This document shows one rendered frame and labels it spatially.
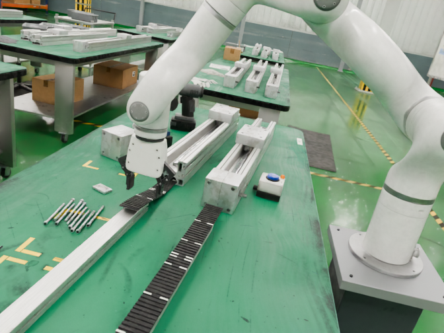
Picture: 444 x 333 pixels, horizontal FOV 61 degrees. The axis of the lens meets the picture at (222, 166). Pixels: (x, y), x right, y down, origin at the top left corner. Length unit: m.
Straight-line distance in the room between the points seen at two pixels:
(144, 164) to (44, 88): 3.09
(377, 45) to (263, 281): 0.57
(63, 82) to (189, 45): 2.66
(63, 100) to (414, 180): 3.01
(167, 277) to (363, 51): 0.62
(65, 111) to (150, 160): 2.59
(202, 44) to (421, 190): 0.60
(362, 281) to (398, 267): 0.13
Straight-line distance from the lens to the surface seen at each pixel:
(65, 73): 3.46
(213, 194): 1.10
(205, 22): 0.87
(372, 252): 1.06
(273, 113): 2.92
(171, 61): 0.86
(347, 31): 0.91
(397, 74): 0.90
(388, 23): 11.25
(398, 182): 0.98
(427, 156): 0.91
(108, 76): 4.99
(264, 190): 1.25
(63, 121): 3.57
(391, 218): 1.01
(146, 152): 0.98
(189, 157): 1.24
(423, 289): 1.05
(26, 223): 1.02
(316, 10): 0.80
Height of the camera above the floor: 1.32
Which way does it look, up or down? 22 degrees down
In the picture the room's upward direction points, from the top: 11 degrees clockwise
